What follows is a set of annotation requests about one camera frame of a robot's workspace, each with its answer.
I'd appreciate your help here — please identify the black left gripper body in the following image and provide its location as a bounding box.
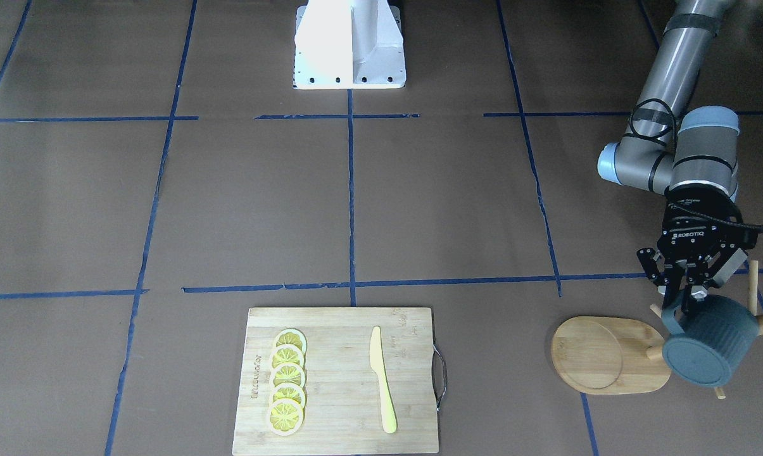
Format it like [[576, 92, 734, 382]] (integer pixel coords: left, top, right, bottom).
[[657, 189, 758, 284]]

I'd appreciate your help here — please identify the dark teal HOME mug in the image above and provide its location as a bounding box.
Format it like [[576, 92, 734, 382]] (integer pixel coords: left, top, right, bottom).
[[661, 293, 759, 388]]

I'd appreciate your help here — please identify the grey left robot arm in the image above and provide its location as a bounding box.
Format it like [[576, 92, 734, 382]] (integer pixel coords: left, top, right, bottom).
[[596, 1, 757, 314]]

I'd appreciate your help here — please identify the wooden mug tree rack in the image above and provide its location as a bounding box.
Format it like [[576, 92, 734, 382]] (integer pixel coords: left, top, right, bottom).
[[551, 262, 763, 395]]

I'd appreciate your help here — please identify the yellow plastic knife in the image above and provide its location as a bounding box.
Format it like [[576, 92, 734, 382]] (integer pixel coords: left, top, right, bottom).
[[369, 326, 398, 434]]

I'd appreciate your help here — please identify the bamboo cutting board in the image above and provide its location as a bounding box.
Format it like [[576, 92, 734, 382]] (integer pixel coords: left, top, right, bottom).
[[232, 307, 439, 455]]

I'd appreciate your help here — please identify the lemon slice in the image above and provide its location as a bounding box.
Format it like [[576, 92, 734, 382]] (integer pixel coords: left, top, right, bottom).
[[269, 362, 306, 388], [270, 382, 308, 408], [266, 398, 305, 436], [274, 328, 308, 354], [271, 344, 305, 369]]

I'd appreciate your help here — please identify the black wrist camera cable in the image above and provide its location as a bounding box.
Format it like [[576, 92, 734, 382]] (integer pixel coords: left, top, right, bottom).
[[669, 201, 763, 234]]

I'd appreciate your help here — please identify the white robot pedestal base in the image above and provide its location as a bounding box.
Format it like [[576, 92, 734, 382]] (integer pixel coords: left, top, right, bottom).
[[293, 1, 407, 90]]

